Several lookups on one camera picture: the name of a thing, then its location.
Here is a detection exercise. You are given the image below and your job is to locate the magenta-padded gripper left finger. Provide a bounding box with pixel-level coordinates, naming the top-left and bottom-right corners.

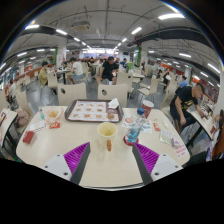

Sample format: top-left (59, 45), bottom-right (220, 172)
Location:
top-left (42, 142), bottom-right (92, 186)

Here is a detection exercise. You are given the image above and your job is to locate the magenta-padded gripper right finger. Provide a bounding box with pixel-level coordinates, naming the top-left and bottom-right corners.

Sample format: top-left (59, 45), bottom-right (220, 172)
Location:
top-left (131, 142), bottom-right (184, 186)

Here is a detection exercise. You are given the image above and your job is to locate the clear bottle with blue cap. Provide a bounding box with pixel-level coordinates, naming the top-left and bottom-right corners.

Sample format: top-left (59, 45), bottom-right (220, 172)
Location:
top-left (124, 107), bottom-right (147, 144)

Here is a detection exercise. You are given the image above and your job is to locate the red-printed table sticker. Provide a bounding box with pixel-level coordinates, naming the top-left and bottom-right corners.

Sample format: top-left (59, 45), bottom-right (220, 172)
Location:
top-left (173, 143), bottom-right (190, 160)

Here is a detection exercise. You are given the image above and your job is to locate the printed sticker sheet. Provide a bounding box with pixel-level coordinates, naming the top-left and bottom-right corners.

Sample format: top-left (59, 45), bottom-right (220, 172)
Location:
top-left (120, 114), bottom-right (154, 134)

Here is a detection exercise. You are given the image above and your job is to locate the clear plastic bag with food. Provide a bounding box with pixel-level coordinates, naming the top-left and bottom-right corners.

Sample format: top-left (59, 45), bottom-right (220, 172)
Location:
top-left (43, 105), bottom-right (65, 125)

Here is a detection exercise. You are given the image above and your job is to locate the white printed card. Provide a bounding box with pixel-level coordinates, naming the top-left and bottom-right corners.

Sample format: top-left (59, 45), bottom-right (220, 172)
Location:
top-left (28, 119), bottom-right (47, 133)

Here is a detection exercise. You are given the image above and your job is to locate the brown food tray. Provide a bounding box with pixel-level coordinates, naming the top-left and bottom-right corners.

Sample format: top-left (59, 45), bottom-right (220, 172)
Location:
top-left (64, 98), bottom-right (125, 124)

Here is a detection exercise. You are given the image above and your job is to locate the red wallet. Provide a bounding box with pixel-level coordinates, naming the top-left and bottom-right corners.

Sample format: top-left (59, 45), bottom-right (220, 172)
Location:
top-left (22, 130), bottom-right (36, 145)

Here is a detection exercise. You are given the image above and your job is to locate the red paper cup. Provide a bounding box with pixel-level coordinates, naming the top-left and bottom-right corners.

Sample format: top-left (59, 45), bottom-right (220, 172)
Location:
top-left (141, 99), bottom-right (155, 119)

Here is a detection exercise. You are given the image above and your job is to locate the small bottle with teal liquid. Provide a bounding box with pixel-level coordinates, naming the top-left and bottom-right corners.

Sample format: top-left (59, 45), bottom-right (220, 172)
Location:
top-left (38, 107), bottom-right (46, 121)

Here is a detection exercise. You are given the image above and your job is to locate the crumpled white napkin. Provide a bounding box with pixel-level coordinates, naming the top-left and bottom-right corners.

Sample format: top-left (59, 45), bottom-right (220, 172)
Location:
top-left (107, 97), bottom-right (120, 110)

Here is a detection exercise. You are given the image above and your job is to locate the pink bag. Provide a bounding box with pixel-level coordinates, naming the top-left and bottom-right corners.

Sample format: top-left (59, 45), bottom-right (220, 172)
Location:
top-left (14, 109), bottom-right (31, 128)

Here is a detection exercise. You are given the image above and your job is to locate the beige chair with round hole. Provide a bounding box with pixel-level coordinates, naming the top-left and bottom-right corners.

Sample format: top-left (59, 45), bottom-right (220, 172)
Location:
top-left (57, 82), bottom-right (88, 107)
top-left (97, 83), bottom-right (129, 108)

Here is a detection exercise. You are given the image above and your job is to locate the beige neighbouring table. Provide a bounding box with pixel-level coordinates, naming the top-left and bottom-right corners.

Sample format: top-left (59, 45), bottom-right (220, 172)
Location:
top-left (191, 108), bottom-right (221, 141)
top-left (0, 108), bottom-right (18, 148)

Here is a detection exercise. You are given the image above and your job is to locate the person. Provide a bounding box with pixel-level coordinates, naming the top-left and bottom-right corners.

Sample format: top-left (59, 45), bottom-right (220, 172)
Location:
top-left (96, 55), bottom-right (120, 85)
top-left (67, 57), bottom-right (85, 85)
top-left (169, 82), bottom-right (212, 134)
top-left (38, 61), bottom-right (50, 87)

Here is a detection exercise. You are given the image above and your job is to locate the beige chairs group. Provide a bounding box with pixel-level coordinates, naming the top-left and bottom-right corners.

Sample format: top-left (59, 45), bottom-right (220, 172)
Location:
top-left (0, 63), bottom-right (188, 118)

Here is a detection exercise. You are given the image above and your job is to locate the ceiling air conditioner unit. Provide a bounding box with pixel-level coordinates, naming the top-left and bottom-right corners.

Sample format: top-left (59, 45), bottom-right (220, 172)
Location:
top-left (70, 20), bottom-right (92, 32)

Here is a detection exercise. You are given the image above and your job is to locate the ceiling lights group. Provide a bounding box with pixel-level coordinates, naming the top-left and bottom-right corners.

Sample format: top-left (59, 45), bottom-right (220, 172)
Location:
top-left (0, 12), bottom-right (224, 84)

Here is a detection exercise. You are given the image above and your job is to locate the cream mug with orange handle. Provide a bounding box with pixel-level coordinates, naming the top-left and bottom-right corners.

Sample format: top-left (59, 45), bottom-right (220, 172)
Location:
top-left (96, 121), bottom-right (119, 153)

